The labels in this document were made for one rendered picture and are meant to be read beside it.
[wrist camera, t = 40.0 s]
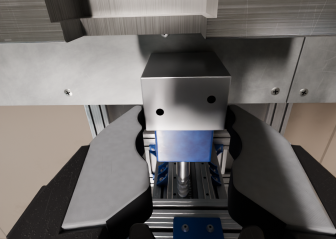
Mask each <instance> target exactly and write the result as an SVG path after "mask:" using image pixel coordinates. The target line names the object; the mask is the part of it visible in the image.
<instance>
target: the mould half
mask: <svg viewBox="0 0 336 239"><path fill-rule="evenodd" d="M299 37H336V0H218V7H217V18H207V24H206V40H214V39H257V38H299ZM45 43H67V42H66V41H65V38H64V35H63V31H62V27H61V23H60V22H51V20H50V17H49V13H48V10H47V7H46V3H45V0H0V45H3V44H45Z"/></svg>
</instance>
